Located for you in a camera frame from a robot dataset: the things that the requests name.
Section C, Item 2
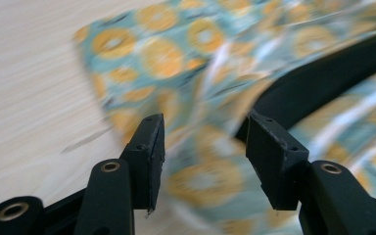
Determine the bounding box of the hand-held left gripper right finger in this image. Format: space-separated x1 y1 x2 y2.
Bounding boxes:
245 111 376 235

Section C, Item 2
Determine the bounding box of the long black box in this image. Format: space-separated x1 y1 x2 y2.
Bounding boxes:
234 33 376 143

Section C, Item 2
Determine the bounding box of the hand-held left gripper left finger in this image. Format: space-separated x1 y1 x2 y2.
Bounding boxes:
72 113 166 235

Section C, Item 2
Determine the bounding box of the yellow flower print fabric bag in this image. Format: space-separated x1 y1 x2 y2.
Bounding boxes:
72 0 376 235

